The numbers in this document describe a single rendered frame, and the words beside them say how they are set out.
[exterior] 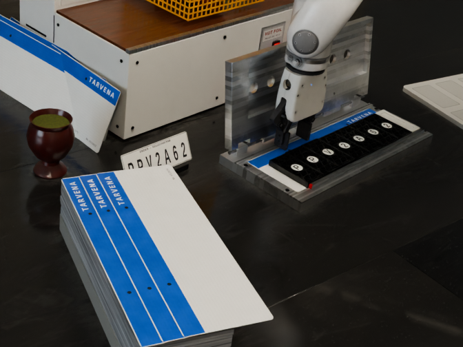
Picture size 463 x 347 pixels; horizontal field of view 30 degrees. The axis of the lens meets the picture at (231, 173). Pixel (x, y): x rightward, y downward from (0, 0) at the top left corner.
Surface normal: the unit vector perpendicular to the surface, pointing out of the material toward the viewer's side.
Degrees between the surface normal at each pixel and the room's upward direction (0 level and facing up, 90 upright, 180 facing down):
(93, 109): 69
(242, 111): 81
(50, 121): 0
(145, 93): 90
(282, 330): 0
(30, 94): 63
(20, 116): 0
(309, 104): 89
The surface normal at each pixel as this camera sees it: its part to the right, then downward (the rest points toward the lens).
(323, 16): -0.19, 0.39
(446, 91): 0.12, -0.84
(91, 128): -0.65, -0.04
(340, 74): 0.72, 0.30
